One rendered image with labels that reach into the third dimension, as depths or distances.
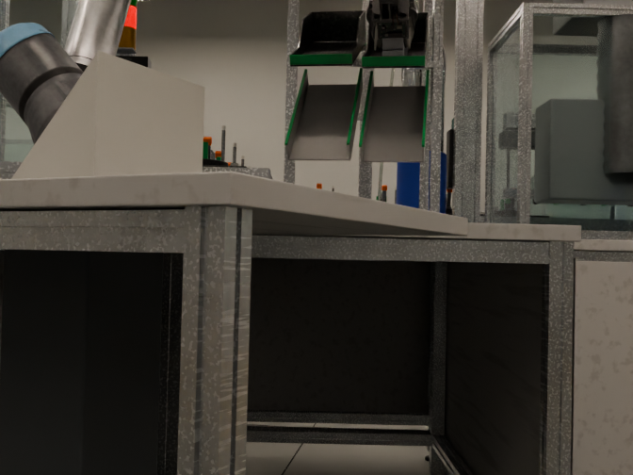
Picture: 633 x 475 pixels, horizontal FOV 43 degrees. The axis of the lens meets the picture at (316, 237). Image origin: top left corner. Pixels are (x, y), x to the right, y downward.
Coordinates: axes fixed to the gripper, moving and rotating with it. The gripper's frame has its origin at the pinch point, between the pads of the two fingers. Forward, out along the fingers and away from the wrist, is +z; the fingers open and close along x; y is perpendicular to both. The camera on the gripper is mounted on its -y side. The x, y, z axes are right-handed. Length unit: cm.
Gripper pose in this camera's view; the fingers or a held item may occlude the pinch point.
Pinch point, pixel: (393, 40)
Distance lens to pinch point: 172.4
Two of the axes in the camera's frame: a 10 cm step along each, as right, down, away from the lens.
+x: 9.9, 0.1, -1.4
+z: 1.2, 4.5, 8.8
